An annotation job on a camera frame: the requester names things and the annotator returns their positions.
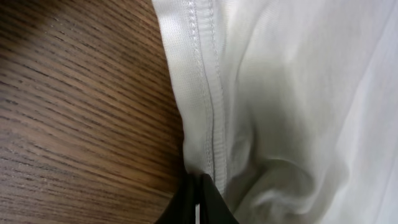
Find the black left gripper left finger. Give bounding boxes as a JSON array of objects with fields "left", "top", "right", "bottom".
[{"left": 155, "top": 174, "right": 197, "bottom": 224}]

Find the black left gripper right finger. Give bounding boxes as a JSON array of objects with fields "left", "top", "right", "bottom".
[{"left": 199, "top": 174, "right": 239, "bottom": 224}]

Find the white polo shirt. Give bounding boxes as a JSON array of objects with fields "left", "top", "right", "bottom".
[{"left": 154, "top": 0, "right": 397, "bottom": 224}]

